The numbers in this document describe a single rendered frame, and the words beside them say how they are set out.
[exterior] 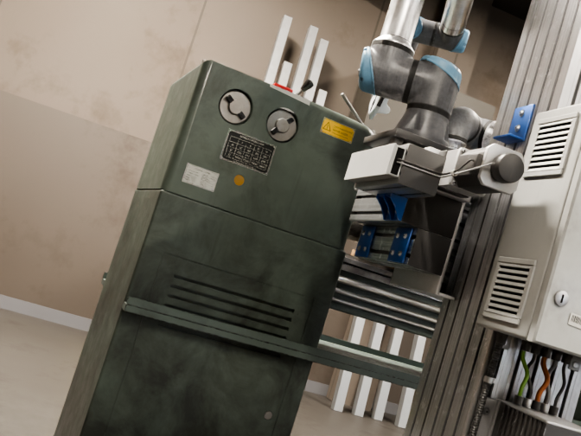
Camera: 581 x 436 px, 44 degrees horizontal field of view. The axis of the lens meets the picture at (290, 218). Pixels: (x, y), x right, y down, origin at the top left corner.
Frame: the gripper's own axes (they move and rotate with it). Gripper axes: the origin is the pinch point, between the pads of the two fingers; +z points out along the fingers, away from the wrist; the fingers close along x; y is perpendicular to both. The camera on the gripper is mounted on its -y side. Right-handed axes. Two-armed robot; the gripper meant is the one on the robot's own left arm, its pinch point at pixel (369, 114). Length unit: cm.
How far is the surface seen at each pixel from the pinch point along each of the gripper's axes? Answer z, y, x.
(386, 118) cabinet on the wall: -7, 105, 215
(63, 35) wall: 23, -103, 270
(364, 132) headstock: 6.0, -8.6, -21.2
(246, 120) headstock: 16, -44, -22
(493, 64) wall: -75, 190, 263
